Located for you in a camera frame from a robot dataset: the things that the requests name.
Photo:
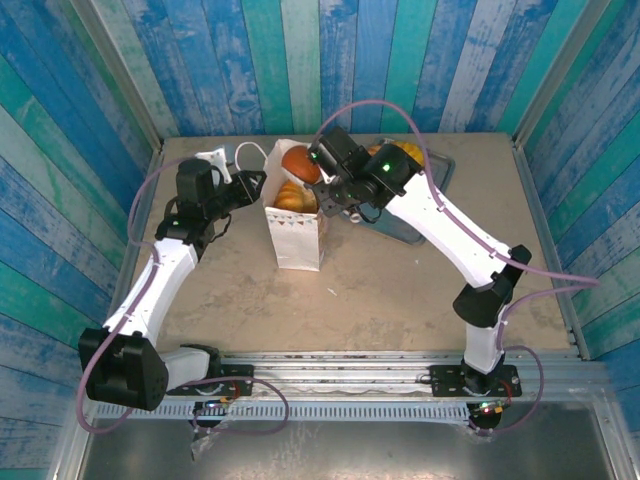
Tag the cartoon print paper bag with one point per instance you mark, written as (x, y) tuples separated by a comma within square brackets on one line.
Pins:
[(295, 240)]

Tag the grey metal tray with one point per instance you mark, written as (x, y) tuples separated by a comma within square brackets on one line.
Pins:
[(400, 230)]

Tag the small circuit board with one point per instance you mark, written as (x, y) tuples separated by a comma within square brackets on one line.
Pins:
[(215, 404), (490, 407)]

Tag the grey metal base panel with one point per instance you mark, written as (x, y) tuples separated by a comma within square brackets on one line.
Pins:
[(400, 450)]

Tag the aluminium table side rail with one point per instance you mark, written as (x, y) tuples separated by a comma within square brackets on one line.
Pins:
[(156, 160), (536, 200)]

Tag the aluminium frame post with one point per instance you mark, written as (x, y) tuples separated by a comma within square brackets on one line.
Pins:
[(561, 75), (116, 75)]

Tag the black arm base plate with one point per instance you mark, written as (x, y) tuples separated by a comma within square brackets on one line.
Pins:
[(237, 377), (445, 382)]

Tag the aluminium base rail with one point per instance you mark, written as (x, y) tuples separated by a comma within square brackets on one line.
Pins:
[(340, 372)]

